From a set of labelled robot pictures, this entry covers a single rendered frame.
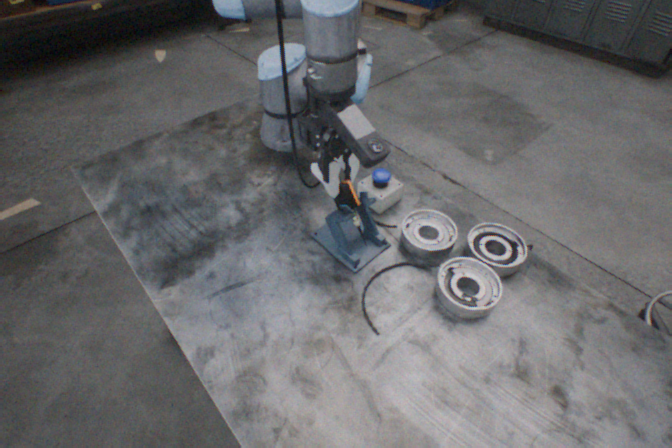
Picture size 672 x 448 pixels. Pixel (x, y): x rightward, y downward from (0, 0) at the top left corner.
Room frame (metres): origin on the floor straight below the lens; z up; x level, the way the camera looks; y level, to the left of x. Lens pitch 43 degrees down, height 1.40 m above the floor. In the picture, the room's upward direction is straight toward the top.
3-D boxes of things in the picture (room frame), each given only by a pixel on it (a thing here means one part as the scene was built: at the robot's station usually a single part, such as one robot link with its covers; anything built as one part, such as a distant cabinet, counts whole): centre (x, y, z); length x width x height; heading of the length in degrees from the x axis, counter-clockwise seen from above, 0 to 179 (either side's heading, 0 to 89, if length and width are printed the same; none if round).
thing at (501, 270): (0.47, -0.30, 0.82); 0.10 x 0.10 x 0.04
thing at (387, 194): (0.63, -0.09, 0.82); 0.08 x 0.07 x 0.05; 42
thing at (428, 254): (0.50, -0.18, 0.82); 0.10 x 0.10 x 0.04
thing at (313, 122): (0.55, 0.01, 1.06); 0.09 x 0.08 x 0.12; 43
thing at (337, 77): (0.54, 0.01, 1.14); 0.08 x 0.08 x 0.05
